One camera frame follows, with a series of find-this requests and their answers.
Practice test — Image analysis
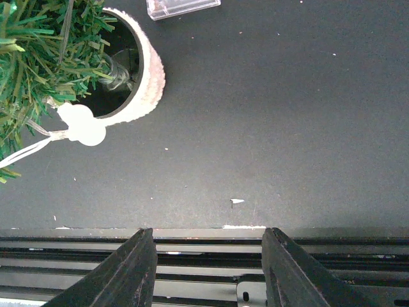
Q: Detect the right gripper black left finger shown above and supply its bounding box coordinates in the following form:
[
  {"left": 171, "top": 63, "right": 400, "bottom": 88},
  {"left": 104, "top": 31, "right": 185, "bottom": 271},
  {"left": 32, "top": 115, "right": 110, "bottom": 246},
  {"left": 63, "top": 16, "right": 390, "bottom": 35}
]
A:
[{"left": 44, "top": 228, "right": 157, "bottom": 306}]

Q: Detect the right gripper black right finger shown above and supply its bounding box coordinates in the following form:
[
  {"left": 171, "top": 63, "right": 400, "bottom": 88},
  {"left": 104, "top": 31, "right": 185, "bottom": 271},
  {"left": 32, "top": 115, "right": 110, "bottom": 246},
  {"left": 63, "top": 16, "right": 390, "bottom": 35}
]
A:
[{"left": 261, "top": 228, "right": 377, "bottom": 306}]

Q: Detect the white bead light string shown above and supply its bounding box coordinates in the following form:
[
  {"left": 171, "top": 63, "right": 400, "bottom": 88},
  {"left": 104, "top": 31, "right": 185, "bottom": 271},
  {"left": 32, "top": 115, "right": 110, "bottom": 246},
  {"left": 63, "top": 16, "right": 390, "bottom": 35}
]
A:
[{"left": 0, "top": 102, "right": 107, "bottom": 169}]

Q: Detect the small green christmas tree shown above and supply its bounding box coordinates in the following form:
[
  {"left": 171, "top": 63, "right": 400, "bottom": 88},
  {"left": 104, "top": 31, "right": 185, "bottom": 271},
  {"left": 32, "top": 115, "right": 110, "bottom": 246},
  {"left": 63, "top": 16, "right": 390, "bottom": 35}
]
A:
[{"left": 1, "top": 1, "right": 117, "bottom": 183}]

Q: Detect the clear light battery box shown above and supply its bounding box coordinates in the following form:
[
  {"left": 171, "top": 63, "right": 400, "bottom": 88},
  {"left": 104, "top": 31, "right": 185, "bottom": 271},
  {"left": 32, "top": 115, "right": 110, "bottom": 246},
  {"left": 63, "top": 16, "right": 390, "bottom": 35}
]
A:
[{"left": 146, "top": 0, "right": 221, "bottom": 20}]

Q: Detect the white tree pot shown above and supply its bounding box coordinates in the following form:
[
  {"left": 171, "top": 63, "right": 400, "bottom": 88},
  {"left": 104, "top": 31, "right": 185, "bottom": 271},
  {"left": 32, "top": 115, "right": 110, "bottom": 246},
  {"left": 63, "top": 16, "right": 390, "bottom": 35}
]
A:
[{"left": 73, "top": 8, "right": 166, "bottom": 126}]

